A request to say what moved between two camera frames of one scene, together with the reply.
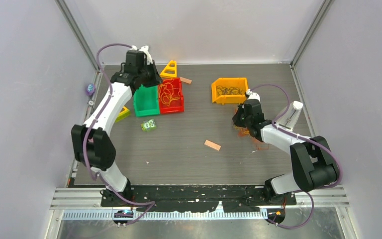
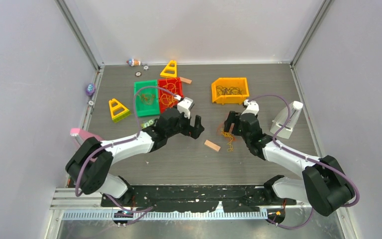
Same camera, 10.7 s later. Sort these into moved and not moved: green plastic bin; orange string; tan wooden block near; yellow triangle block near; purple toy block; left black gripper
Moved: orange string; left black gripper
Not moved: purple toy block; green plastic bin; yellow triangle block near; tan wooden block near
